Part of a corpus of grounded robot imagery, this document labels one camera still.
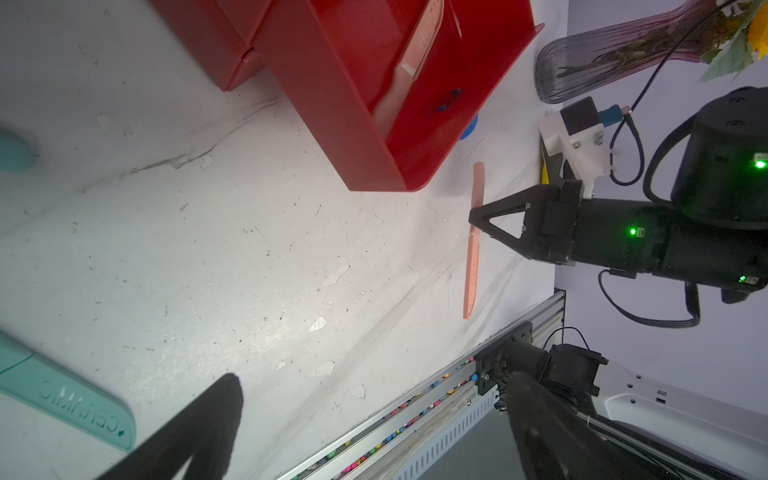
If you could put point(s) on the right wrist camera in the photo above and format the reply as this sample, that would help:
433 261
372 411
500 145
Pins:
578 132

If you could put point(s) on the teal fruit knife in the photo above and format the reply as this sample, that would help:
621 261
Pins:
16 154
44 385

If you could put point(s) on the sunflower bouquet in vase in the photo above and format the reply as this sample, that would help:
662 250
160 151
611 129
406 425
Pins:
726 36

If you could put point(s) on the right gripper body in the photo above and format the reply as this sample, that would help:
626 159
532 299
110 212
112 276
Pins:
550 220

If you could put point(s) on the red drawer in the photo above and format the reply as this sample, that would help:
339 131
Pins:
396 90

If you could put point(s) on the pink fruit knife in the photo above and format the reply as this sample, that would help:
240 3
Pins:
409 66
472 264

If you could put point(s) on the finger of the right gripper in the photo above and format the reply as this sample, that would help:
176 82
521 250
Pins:
517 204

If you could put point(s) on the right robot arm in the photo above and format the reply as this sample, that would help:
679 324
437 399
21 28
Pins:
703 221

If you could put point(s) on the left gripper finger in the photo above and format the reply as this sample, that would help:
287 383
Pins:
198 441

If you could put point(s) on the red drawer cabinet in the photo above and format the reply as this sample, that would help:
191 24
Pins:
222 36

